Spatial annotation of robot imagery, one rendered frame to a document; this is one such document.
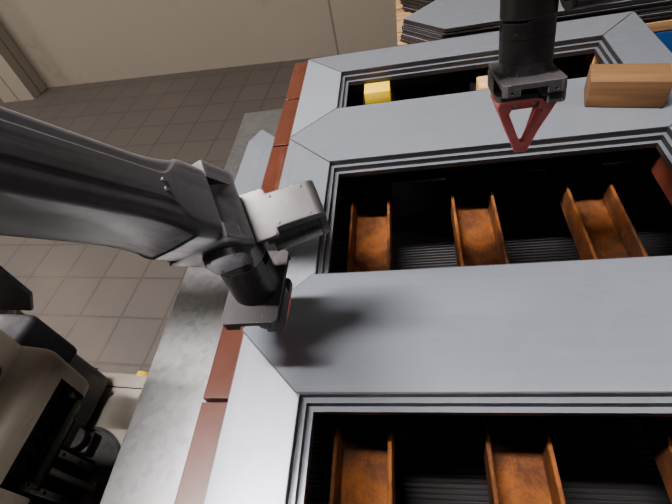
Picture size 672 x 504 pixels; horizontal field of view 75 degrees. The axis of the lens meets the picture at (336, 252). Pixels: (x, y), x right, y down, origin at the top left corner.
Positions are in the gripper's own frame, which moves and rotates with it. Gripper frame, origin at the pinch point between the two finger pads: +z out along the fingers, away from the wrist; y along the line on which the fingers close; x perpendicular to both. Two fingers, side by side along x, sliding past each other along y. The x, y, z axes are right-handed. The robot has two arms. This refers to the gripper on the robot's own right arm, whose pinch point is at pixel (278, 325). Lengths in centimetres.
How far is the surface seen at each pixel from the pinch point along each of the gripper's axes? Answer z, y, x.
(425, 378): 1.3, -7.0, -18.6
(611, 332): 1.4, -1.8, -40.0
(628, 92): -1, 42, -55
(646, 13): 6, 82, -74
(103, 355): 87, 42, 101
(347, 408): 3.4, -9.8, -9.2
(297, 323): 1.4, 1.0, -2.2
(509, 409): 3.3, -9.9, -27.6
